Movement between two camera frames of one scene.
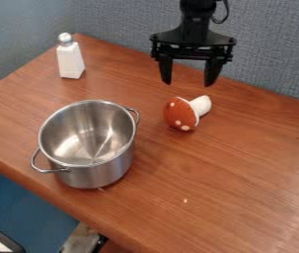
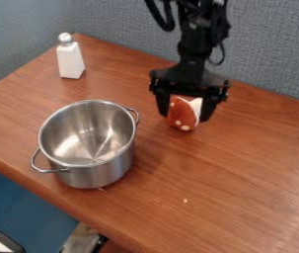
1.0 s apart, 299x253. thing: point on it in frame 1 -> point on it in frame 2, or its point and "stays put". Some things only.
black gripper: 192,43 -> 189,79
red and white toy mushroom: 182,112 stays put
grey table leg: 86,240 stays put
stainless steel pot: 86,141 stays put
